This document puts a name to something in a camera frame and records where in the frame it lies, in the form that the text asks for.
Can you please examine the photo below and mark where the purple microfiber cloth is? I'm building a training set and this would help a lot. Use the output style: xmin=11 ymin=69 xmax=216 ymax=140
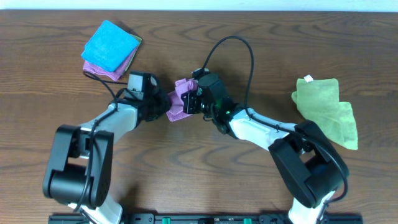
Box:
xmin=166 ymin=78 xmax=198 ymax=122

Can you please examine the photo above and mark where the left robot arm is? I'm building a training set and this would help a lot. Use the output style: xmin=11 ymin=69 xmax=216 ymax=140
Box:
xmin=43 ymin=71 xmax=170 ymax=223

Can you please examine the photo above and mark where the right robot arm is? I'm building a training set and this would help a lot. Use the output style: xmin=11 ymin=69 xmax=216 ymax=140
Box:
xmin=181 ymin=69 xmax=349 ymax=223

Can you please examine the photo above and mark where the folded purple cloth in stack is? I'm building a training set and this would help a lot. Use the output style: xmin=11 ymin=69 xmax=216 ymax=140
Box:
xmin=83 ymin=47 xmax=138 ymax=81

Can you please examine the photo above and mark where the folded green cloth in stack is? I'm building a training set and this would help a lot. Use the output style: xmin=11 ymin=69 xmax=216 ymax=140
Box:
xmin=124 ymin=34 xmax=142 ymax=73

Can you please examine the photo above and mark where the folded blue cloth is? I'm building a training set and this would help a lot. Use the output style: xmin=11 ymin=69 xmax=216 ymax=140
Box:
xmin=81 ymin=20 xmax=137 ymax=72

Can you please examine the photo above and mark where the white cloth tag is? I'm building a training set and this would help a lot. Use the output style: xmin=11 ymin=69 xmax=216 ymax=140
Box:
xmin=303 ymin=75 xmax=313 ymax=83

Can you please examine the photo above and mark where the light green cloth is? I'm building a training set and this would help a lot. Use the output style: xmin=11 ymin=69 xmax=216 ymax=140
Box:
xmin=291 ymin=78 xmax=358 ymax=150

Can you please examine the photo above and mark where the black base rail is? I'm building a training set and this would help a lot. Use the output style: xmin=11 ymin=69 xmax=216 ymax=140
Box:
xmin=48 ymin=213 xmax=364 ymax=224

